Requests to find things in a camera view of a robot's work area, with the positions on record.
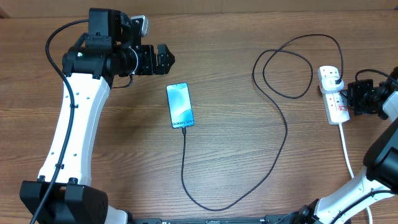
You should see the white power strip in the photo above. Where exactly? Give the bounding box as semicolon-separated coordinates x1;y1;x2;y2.
317;65;349;125

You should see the black charger cable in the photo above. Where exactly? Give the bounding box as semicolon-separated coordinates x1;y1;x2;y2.
180;34;345;212

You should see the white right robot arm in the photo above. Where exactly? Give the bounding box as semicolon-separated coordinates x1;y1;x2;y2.
278;66;397;223

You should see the white power strip cord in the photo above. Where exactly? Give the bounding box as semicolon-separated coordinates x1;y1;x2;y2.
338;123;373;224

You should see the white charger adapter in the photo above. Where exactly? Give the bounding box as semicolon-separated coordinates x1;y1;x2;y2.
320;77;344;94

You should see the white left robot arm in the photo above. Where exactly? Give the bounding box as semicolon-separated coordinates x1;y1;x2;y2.
19;8;175;223

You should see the Galaxy smartphone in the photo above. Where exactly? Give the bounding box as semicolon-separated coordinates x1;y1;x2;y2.
166;83;195;129

